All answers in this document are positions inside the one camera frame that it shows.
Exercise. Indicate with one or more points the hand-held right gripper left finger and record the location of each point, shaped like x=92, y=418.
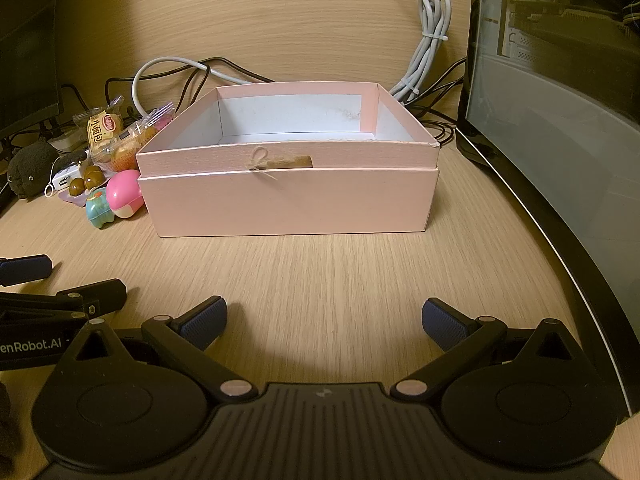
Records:
x=205, y=324

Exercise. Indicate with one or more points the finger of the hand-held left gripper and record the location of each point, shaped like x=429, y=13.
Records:
x=27, y=267
x=102, y=294

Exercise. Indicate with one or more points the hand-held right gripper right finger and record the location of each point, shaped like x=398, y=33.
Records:
x=445, y=327

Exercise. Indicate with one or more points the small white adapter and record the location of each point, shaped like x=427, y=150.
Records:
x=65, y=177

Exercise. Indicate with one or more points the black plush toy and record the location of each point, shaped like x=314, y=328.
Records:
x=30, y=170

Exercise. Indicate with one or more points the pink cardboard box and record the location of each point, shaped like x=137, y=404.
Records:
x=280, y=200

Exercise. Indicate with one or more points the small teal toy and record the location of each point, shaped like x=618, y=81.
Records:
x=99, y=212

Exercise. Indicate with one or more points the pink white capsule toy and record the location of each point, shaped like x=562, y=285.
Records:
x=125, y=195

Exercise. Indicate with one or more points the round orange snack packet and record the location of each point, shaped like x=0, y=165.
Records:
x=125, y=154

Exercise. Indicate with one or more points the black computer monitor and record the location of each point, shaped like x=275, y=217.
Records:
x=25, y=35

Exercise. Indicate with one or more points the black glass computer case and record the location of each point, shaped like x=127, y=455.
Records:
x=550, y=110

